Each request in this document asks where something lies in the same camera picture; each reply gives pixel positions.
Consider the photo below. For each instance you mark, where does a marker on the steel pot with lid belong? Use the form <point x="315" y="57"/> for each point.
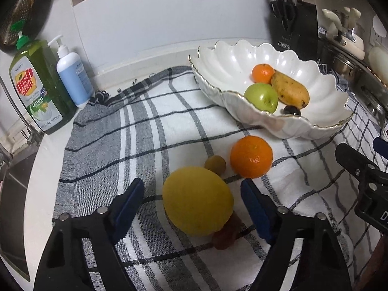
<point x="372" y="91"/>

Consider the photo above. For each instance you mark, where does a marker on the person's right forearm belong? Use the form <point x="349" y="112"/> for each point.
<point x="374" y="263"/>

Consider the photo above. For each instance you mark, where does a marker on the small mandarin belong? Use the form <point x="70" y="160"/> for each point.
<point x="263" y="73"/>

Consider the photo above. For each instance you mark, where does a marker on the hanging mesh strainer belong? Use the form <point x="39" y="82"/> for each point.
<point x="21" y="18"/>

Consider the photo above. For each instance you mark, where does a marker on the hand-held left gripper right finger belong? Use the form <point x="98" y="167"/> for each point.
<point x="257" y="212"/>

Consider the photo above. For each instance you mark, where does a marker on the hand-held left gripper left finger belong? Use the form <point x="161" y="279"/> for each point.
<point x="130" y="209"/>

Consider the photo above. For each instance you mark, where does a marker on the reddish brown fruit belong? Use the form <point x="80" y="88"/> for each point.
<point x="225" y="236"/>

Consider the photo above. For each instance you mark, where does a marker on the steel sink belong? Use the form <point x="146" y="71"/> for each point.
<point x="13" y="206"/>

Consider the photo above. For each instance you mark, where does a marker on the green dish soap bottle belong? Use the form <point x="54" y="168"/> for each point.
<point x="45" y="75"/>

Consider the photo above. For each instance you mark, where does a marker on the white blue pump bottle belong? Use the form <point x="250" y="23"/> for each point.
<point x="74" y="78"/>

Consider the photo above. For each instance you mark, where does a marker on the small olive-green fruit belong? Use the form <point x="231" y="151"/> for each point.
<point x="215" y="164"/>

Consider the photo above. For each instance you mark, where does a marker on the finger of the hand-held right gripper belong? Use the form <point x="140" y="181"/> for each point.
<point x="351" y="157"/>
<point x="382" y="147"/>

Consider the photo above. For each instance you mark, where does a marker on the stainless steel pot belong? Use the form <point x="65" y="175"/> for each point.
<point x="339" y="57"/>

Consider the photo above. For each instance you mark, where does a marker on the spotted yellow banana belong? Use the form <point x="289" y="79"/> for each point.
<point x="291" y="91"/>

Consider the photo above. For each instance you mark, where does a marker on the green apple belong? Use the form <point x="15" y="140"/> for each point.
<point x="260" y="97"/>

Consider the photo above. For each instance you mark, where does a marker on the grey checked cloth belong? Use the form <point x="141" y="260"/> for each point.
<point x="100" y="145"/>

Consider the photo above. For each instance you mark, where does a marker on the dark purple fruit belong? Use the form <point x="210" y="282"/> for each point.
<point x="292" y="111"/>

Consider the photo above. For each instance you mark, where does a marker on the white scalloped bowl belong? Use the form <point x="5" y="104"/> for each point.
<point x="230" y="63"/>

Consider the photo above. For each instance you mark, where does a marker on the large orange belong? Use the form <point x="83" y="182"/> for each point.
<point x="251" y="157"/>

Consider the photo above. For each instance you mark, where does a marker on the metal faucet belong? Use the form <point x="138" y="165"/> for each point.
<point x="22" y="121"/>

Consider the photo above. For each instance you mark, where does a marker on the large yellow lemon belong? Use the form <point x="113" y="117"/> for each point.
<point x="197" y="200"/>

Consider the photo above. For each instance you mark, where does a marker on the black knife block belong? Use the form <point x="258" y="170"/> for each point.
<point x="303" y="27"/>

